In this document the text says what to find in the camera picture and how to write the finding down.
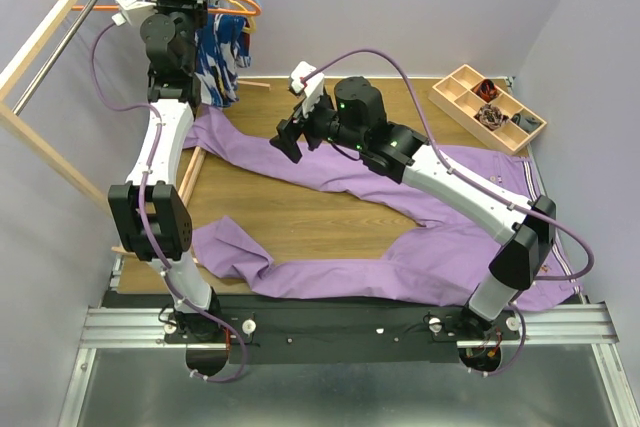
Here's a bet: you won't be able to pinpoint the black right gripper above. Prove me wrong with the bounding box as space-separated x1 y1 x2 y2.
268 88 365 164

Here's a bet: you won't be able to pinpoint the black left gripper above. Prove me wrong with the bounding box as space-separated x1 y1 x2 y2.
146 0 206 74

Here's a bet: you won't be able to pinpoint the purple trousers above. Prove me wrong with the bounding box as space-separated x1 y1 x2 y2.
182 105 584 316

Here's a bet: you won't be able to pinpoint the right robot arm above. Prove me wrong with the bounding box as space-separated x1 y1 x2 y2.
270 75 556 339

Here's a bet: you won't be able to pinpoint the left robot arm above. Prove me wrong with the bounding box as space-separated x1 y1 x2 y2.
108 0 222 342

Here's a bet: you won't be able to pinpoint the blue white patterned garment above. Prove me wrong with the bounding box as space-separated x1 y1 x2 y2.
196 14 251 108

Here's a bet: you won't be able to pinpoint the metal hanging rod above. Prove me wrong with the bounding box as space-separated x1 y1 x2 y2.
9 0 136 116

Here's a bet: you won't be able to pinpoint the wooden compartment tray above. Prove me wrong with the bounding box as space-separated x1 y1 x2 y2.
429 64 547 155

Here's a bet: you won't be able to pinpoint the red black rolled item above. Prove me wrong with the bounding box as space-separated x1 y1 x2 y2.
472 79 500 103

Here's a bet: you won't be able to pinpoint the patterned rolled item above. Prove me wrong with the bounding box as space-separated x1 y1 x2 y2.
474 103 509 131

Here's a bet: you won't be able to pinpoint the wooden clothes rack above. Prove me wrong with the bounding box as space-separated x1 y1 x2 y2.
0 0 274 258

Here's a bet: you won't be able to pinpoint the grey rolled item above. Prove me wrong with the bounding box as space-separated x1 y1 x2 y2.
511 113 542 135

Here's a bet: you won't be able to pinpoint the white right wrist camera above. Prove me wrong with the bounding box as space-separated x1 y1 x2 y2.
289 61 325 118

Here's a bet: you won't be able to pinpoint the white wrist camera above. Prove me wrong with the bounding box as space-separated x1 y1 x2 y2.
289 61 325 118
112 0 156 27

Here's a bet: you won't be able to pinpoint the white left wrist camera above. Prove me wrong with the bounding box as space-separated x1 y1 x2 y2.
112 0 156 27

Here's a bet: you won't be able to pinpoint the black mounting base plate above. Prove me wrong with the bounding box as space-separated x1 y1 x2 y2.
83 294 521 371

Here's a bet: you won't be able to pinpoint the aluminium rail frame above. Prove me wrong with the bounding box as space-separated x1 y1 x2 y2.
54 76 640 427

